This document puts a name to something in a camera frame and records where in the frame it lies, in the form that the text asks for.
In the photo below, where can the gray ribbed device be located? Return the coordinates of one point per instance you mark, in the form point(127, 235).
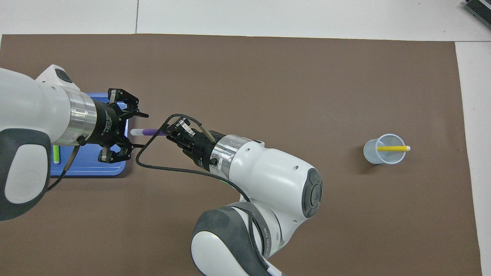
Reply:
point(481, 9)

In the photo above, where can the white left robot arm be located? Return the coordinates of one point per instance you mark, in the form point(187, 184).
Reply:
point(30, 111)

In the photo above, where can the blue plastic tray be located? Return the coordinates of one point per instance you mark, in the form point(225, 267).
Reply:
point(88, 168)

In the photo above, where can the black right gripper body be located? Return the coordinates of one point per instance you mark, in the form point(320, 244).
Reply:
point(201, 151)

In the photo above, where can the yellow pen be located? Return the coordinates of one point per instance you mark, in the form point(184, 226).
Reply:
point(391, 148)

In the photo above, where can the brown table mat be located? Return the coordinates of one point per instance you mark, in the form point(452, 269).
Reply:
point(307, 230)

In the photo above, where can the green pen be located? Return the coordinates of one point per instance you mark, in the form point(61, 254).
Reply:
point(56, 155)

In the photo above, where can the translucent plastic cup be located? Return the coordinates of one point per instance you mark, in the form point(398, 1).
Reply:
point(372, 151)

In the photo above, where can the purple pen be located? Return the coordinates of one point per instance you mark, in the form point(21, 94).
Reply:
point(147, 132)

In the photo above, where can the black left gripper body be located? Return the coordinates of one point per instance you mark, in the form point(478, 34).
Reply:
point(109, 124)

